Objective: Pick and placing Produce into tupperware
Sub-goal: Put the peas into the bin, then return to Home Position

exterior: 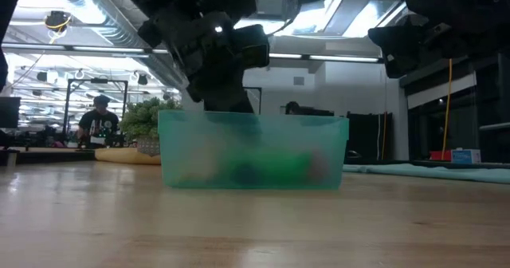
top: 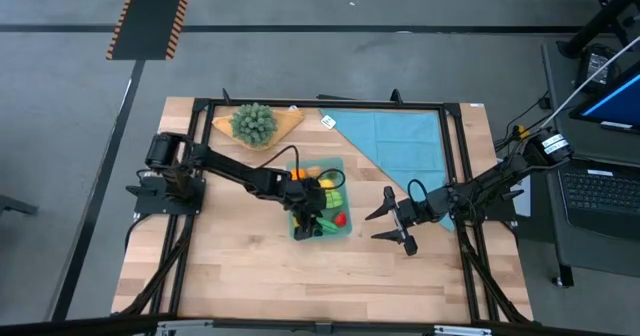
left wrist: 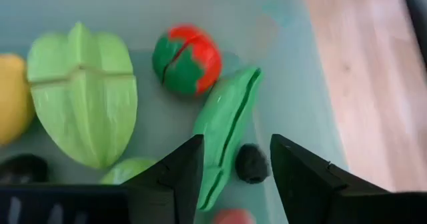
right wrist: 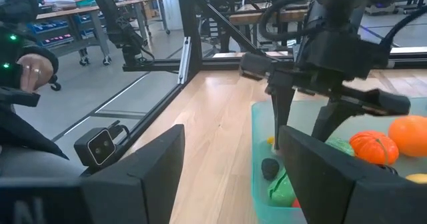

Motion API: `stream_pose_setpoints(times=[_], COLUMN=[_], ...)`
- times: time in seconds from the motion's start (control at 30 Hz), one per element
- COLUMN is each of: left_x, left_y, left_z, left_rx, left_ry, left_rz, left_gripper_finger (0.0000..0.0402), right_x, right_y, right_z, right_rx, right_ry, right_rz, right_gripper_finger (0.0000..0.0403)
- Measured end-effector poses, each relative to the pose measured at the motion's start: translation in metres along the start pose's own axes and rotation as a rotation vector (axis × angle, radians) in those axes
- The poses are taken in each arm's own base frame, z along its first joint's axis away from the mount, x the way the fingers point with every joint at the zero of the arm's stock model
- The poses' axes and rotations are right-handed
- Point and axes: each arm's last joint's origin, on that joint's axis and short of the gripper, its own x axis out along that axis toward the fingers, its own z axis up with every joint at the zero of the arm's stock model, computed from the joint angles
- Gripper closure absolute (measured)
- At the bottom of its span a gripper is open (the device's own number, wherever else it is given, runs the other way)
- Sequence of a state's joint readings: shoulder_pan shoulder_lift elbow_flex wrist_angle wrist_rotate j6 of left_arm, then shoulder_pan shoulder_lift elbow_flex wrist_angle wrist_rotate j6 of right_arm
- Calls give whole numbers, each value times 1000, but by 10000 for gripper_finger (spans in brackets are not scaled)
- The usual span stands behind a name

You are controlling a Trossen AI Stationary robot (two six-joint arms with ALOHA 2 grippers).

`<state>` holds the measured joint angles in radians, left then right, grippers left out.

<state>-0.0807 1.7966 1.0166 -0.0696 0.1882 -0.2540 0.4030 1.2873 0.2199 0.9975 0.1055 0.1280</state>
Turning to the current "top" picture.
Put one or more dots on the red toy tomato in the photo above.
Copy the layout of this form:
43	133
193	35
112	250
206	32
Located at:
341	219

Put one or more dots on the yellow toy lemon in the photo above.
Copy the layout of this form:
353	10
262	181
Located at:
326	183

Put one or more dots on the blue cloth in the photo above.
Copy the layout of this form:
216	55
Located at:
400	136

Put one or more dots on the grey side table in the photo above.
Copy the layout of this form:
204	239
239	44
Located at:
555	101

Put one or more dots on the white paper label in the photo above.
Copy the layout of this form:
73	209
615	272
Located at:
328	122

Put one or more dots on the light green toy starfruit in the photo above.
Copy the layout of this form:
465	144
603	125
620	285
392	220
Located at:
334	199

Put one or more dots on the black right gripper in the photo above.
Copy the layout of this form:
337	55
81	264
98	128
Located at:
420	208

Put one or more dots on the potted green plant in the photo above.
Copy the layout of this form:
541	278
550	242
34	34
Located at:
253	123

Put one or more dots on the tablet with blue screen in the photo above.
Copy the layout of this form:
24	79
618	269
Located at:
615	103

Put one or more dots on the black mat with hazard stripes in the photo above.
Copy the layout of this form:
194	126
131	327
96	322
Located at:
150	16

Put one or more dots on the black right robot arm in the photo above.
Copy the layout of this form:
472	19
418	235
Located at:
500	176

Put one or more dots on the black power adapter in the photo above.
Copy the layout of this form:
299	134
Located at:
596	68

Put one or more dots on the thin yellow toy piece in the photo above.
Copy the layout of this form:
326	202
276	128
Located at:
296	221

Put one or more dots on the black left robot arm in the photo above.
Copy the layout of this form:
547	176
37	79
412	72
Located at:
235	171

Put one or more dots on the black laptop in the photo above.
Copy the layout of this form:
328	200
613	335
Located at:
600	201

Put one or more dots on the black aluminium table frame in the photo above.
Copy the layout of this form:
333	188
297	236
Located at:
300	102

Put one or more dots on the teal translucent plastic container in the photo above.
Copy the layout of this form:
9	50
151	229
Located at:
345	233

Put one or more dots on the black stand legs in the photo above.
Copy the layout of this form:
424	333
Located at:
600	21

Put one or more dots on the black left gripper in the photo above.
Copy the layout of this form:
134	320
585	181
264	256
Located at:
307	196

